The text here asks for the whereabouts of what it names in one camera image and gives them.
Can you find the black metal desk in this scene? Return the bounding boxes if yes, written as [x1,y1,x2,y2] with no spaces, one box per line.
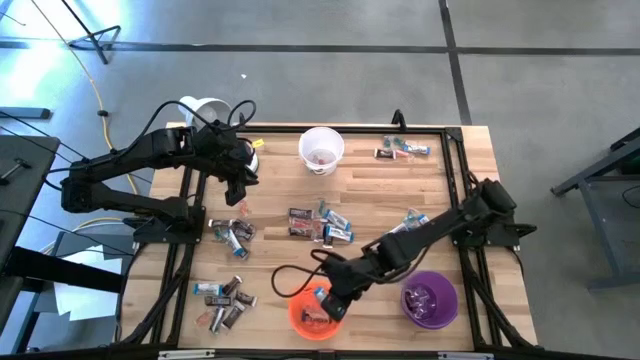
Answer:
[549,127,640,291]

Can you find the white plastic bucket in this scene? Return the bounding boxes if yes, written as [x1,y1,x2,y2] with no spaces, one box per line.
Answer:
[298,126,346,176]

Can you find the black tripod stand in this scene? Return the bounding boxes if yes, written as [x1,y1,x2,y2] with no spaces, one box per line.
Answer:
[59,0,122,65]

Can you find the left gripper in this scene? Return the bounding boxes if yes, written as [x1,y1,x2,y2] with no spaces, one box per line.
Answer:
[198,127,261,208]

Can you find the white desk lamp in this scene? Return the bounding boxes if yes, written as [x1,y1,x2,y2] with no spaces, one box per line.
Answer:
[178,95,260,174]

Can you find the purple plastic basket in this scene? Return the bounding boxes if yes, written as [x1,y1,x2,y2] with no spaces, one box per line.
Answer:
[400,270,459,331]

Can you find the black side table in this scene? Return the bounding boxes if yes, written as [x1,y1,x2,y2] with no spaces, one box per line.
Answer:
[0,133,61,271]

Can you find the dark grey panel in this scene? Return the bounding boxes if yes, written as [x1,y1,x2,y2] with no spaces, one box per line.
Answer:
[49,230,136,261]

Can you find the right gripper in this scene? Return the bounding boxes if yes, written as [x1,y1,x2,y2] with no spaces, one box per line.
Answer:
[321,251,385,323]

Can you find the orange plastic basket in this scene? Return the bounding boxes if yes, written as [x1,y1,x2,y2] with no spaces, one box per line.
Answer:
[287,284,346,342]

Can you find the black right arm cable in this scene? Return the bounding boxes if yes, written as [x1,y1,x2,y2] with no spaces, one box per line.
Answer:
[270,248,334,300]

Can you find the black hand tool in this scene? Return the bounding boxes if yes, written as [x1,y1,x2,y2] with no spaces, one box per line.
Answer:
[0,158,32,187]

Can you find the white paper sheets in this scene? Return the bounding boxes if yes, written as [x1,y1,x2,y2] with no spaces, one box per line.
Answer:
[52,244,126,322]

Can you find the yellow floor cable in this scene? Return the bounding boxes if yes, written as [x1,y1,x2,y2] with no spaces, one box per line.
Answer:
[29,0,139,254]

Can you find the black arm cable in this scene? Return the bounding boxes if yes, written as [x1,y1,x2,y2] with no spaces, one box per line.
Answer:
[127,98,258,151]
[270,248,334,300]

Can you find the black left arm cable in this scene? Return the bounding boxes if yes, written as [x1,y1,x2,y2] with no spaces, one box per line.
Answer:
[127,98,258,151]

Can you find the black metal beam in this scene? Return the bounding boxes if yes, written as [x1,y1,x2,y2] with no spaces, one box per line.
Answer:
[0,244,127,296]

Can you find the black flat bar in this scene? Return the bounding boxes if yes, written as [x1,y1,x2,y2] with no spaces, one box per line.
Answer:
[0,106,53,121]

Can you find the silver metal bracket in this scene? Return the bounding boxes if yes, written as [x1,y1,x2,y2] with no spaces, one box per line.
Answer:
[437,351,495,360]
[157,349,216,360]

